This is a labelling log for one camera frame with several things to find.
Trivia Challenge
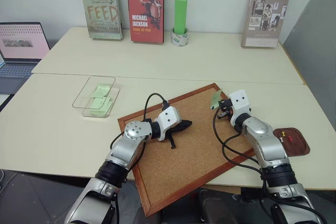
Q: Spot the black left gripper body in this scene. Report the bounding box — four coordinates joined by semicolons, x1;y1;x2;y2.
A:
167;120;185;137

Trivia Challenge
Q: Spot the brown tray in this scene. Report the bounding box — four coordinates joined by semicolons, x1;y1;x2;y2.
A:
272;127;311;157

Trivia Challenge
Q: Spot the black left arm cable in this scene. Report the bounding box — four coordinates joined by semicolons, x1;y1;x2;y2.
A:
109;92;171;156

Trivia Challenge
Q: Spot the grey partition panel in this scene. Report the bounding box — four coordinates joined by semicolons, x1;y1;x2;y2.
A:
278;0;336;133

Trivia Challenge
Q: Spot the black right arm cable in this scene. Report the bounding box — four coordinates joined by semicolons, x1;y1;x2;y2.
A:
212;107;266;183

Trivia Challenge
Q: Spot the clear tape roll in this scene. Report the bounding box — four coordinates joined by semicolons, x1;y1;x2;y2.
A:
171;27;191;47

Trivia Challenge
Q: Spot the clear plastic box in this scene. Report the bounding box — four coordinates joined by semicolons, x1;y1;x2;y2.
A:
72;76;121;118

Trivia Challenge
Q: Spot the wood-framed cork board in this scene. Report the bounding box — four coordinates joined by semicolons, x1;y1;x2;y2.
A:
117;82;257;211

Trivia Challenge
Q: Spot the green sticky note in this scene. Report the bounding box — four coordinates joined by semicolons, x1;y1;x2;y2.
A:
88;107;110;117
90;84;111;99
209;90;223;111
91;97;114;110

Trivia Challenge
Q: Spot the green rectangular block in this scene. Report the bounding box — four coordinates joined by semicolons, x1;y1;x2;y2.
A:
174;0;189;36

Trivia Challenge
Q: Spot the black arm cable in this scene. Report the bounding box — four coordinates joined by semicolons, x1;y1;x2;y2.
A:
212;107;266;183
109;92;171;156

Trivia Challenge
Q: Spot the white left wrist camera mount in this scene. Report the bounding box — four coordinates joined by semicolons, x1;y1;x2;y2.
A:
156;106;182;142

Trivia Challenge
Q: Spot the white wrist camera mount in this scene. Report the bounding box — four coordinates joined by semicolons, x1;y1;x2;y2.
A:
227;89;253;126
156;106;182;142

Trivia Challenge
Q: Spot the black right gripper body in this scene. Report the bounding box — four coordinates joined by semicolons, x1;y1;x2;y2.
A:
216;99;234;120

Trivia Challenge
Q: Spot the beige HOMEE book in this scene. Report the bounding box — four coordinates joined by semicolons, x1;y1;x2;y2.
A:
241;0;293;50

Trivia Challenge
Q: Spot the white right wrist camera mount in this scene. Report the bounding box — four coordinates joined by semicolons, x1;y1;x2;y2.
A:
227;89;253;126

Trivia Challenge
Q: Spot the red Michael Jackson book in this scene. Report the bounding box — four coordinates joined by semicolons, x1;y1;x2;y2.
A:
125;0;165;44

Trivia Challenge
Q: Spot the dark rounded shape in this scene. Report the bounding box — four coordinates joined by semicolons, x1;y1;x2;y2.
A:
196;187;244;224

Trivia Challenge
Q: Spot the grey FEED book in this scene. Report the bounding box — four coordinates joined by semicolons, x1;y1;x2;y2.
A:
79;0;124;41

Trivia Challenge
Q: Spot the open laptop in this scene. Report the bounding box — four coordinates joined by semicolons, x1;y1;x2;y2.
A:
0;22;51;95

